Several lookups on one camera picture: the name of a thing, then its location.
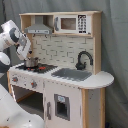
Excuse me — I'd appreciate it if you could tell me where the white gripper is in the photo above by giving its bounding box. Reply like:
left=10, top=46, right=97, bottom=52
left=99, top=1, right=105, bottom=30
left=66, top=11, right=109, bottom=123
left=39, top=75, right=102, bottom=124
left=16, top=34, right=32, bottom=60

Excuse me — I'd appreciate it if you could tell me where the small metal pot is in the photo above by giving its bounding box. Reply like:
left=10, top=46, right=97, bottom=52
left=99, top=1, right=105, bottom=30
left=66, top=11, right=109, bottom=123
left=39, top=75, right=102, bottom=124
left=24, top=57, right=39, bottom=68

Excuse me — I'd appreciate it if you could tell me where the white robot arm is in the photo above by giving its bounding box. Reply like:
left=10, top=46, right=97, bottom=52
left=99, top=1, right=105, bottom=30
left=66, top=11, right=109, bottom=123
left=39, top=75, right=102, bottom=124
left=0, top=20, right=44, bottom=128

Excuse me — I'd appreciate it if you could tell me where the wooden toy kitchen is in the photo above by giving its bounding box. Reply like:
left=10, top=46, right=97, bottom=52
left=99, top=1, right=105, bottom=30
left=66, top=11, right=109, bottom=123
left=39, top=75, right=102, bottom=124
left=8, top=11, right=114, bottom=128

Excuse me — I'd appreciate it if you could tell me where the grey range hood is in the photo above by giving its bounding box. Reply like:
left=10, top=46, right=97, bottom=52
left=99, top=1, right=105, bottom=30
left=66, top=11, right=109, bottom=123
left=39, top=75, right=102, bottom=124
left=25, top=16, right=52, bottom=34

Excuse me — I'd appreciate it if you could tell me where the black stovetop with red burners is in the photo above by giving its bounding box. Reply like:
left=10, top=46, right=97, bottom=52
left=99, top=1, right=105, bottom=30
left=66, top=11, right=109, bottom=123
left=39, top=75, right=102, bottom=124
left=18, top=63, right=55, bottom=74

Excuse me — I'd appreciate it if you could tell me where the left stove knob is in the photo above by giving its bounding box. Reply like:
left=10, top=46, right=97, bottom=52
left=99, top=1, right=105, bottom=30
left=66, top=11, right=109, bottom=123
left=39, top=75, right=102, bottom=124
left=12, top=77, right=18, bottom=82

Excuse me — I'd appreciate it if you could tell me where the stove knob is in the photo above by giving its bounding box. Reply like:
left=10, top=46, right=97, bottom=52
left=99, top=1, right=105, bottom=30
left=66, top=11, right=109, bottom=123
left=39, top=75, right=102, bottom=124
left=12, top=77, right=18, bottom=82
left=31, top=81, right=37, bottom=88

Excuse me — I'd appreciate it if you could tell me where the right stove knob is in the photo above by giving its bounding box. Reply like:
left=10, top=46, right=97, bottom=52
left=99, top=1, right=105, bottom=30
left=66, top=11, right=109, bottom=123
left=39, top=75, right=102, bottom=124
left=31, top=81, right=37, bottom=88

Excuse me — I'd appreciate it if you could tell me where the toy microwave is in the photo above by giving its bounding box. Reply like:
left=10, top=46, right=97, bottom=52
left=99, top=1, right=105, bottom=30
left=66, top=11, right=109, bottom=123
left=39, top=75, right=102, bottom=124
left=54, top=14, right=92, bottom=34

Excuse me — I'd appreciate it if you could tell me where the black faucet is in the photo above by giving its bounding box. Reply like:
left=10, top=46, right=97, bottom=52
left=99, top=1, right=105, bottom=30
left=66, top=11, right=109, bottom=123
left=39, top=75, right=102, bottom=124
left=76, top=51, right=93, bottom=70

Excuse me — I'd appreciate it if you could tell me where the grey sink basin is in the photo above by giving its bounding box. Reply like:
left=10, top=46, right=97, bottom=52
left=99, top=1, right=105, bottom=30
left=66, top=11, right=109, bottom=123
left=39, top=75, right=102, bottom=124
left=52, top=68, right=92, bottom=81

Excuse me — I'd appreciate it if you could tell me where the grey dishwasher panel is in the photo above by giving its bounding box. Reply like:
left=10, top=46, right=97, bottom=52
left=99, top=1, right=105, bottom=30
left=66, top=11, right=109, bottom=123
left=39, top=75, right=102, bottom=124
left=54, top=94, right=70, bottom=120

